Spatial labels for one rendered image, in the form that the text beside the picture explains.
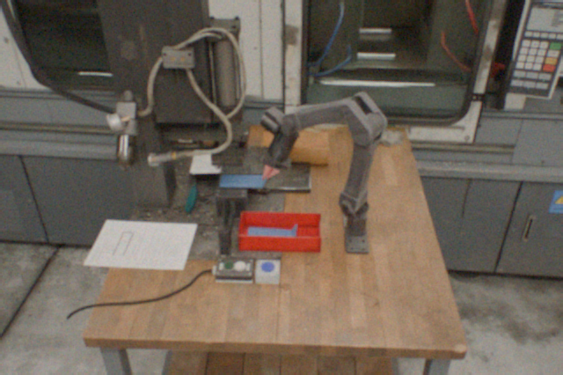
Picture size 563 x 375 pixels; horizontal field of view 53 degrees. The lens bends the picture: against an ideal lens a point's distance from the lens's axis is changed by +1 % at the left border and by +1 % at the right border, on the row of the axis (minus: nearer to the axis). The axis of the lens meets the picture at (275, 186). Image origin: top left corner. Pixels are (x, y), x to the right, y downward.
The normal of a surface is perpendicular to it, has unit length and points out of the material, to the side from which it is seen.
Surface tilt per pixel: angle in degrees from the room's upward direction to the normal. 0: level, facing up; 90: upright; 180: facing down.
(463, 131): 90
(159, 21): 90
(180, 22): 90
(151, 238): 0
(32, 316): 0
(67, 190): 90
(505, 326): 0
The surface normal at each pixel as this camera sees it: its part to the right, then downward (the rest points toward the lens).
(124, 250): -0.01, -0.82
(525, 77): -0.31, 0.65
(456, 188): -0.11, 0.58
